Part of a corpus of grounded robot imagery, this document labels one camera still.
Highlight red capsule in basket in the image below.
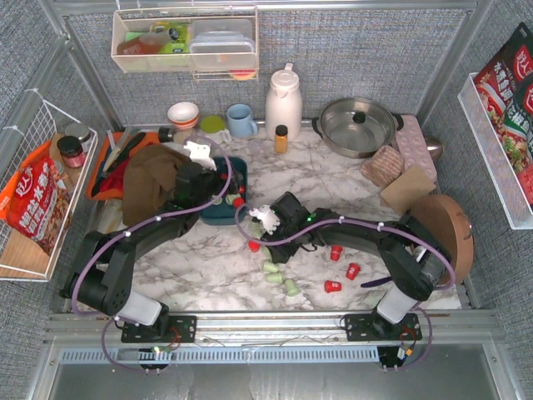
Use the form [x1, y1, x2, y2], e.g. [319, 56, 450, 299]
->
[232, 197, 245, 208]

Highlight red cloth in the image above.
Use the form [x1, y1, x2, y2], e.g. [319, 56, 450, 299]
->
[97, 172, 124, 198]

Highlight steel pot with lid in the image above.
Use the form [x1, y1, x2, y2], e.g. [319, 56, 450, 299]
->
[311, 97, 404, 159]

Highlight green lid cup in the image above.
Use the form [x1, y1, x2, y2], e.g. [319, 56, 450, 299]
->
[200, 115, 232, 144]

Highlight blue mug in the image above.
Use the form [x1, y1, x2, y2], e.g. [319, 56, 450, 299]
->
[227, 104, 258, 138]

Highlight striped pink cloth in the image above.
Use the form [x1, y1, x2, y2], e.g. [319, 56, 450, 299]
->
[361, 146, 405, 188]

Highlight green capsule lower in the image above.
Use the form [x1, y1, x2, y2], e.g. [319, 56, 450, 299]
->
[266, 272, 284, 284]

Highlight white thermos jug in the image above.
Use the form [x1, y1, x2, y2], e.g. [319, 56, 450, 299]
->
[265, 63, 303, 142]

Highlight cream wall shelf basket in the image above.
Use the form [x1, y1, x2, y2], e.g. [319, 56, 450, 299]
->
[111, 6, 259, 81]

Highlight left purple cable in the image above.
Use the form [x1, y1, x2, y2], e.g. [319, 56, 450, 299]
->
[70, 133, 232, 374]

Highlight pepper grinder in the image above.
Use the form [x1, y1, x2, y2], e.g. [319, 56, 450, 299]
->
[157, 126, 194, 144]

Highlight white handled knife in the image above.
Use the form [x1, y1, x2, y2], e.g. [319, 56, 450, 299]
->
[103, 130, 129, 172]

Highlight teal storage basket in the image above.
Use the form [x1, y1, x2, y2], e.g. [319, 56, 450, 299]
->
[200, 157, 248, 226]

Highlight clear plastic containers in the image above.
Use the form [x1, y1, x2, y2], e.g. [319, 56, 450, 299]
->
[189, 18, 256, 71]

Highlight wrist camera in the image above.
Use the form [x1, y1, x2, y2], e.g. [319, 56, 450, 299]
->
[248, 205, 281, 234]
[184, 141, 217, 171]

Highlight green capsule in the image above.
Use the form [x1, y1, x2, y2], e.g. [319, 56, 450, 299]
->
[266, 272, 284, 284]
[284, 279, 300, 297]

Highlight purple cable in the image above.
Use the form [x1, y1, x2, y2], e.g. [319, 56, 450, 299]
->
[234, 203, 457, 372]
[70, 133, 232, 374]

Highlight purple spoon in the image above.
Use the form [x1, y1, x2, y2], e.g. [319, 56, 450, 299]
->
[361, 277, 392, 288]

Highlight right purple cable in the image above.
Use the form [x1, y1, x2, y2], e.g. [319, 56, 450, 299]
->
[234, 203, 457, 372]

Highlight brown paper square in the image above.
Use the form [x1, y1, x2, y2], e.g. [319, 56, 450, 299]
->
[380, 165, 436, 215]

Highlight red capsule right lower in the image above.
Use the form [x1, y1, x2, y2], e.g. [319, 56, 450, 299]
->
[324, 280, 342, 293]

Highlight brown cloth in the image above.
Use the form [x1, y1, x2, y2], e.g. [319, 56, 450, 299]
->
[122, 144, 189, 227]

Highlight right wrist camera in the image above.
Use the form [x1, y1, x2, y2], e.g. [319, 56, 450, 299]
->
[248, 205, 281, 234]

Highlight red snack bag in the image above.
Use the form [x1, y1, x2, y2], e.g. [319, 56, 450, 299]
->
[1, 140, 70, 255]

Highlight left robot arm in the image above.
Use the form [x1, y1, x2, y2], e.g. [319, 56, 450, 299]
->
[62, 162, 232, 335]

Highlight red capsule left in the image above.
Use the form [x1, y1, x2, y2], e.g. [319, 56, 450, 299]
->
[248, 241, 261, 253]

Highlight red capsule far right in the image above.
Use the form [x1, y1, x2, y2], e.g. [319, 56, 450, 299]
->
[330, 245, 343, 262]

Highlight round wooden board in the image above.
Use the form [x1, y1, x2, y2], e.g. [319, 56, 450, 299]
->
[409, 194, 474, 283]

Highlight white wire basket left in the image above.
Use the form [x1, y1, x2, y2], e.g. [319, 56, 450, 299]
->
[1, 88, 98, 282]

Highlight white orange bowl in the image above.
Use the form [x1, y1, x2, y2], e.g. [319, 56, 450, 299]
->
[167, 102, 199, 129]

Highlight orange tray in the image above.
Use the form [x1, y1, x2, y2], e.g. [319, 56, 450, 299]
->
[85, 131, 133, 201]

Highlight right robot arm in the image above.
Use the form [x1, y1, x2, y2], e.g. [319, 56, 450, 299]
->
[252, 192, 456, 337]

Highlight white mesh basket right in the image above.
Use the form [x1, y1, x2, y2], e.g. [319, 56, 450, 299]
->
[457, 72, 532, 231]

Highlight silver lidded jar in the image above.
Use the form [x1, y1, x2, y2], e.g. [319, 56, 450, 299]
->
[64, 122, 92, 153]

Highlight green capsule bottom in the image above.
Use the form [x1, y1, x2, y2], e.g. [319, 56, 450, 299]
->
[284, 279, 300, 297]

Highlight green packaged bottle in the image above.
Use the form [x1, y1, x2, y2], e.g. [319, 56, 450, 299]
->
[150, 21, 191, 54]

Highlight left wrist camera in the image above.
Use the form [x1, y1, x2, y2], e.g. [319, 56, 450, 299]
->
[184, 141, 217, 171]

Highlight silver ladle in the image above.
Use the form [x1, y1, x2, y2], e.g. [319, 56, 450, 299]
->
[425, 136, 444, 163]

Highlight orange spice bottle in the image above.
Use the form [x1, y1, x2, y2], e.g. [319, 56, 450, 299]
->
[274, 125, 288, 153]

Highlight pink egg tray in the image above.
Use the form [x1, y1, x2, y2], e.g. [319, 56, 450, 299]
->
[392, 115, 437, 183]

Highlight red capsule right middle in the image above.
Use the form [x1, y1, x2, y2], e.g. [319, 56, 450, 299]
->
[346, 262, 361, 281]

